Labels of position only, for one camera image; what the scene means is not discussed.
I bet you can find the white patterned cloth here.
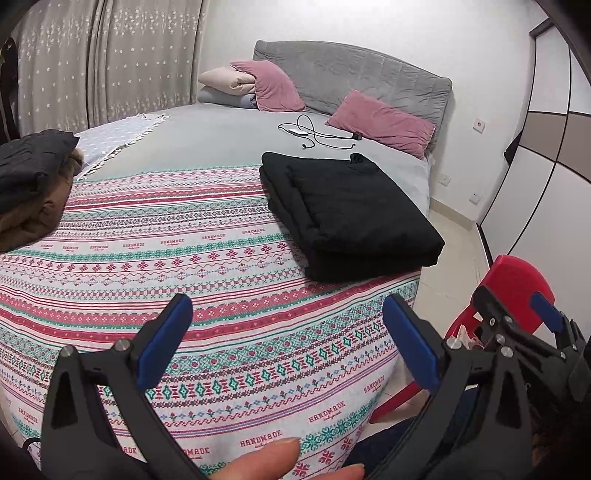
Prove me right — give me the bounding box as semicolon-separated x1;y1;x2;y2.
455;323;485;349

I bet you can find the folded black padded jacket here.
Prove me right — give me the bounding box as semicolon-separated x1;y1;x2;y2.
0;129;80;214

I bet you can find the grey padded headboard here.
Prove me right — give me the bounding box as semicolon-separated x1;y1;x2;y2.
252;40;453;155

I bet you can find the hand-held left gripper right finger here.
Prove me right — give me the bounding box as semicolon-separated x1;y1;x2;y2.
369;294;539;480

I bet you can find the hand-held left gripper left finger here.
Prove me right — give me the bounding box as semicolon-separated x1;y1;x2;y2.
41;293;208;480

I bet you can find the folded brown coat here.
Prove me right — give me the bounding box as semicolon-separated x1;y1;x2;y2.
0;148;85;254

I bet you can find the folded beige quilt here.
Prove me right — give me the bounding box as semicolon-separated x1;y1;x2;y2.
198;67;257;97

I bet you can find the hanging black garment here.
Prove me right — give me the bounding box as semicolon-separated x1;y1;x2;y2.
0;37;21;144

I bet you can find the patterned pink green blanket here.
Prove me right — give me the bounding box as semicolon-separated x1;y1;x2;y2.
0;165;423;480

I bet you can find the white and beige wardrobe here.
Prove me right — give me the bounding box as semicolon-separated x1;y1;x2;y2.
478;23;591;296

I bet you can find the light blue fringed throw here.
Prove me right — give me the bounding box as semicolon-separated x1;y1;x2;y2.
74;113;171;178

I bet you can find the small black hanging cloth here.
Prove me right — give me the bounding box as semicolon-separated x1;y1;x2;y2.
503;129;523;165

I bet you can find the person's right forearm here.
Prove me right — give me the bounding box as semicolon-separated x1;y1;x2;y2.
526;388;591;480

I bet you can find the pink velvet pillow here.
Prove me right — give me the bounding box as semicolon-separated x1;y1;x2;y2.
325;90;437;160
229;60;306;113

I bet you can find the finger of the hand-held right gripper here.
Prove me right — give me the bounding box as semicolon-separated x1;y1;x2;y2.
530;292;586;352
471;285;561;365

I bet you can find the red plastic chair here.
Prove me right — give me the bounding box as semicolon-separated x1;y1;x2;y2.
369;255;555;423

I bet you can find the grey bedsheet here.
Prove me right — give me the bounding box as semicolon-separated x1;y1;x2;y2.
78;102;431;217

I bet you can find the large black coat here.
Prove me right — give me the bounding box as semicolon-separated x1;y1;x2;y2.
259;151;446;283

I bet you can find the beige star-patterned curtain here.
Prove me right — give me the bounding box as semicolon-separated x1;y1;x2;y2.
11;0;211;137

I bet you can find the black charging cable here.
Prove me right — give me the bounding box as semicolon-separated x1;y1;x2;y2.
278;114;358;151

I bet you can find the person's left hand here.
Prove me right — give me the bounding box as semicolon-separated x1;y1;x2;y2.
203;438;366;480

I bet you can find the folded grey blanket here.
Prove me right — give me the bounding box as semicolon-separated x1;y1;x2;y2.
197;88;257;110

